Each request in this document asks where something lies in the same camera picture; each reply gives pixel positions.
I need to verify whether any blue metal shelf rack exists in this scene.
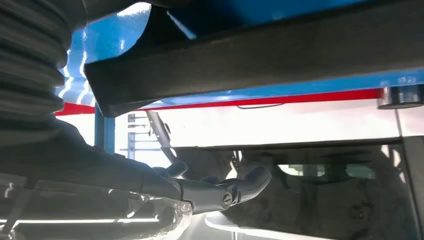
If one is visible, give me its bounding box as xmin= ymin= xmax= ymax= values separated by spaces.
xmin=54 ymin=0 xmax=424 ymax=154

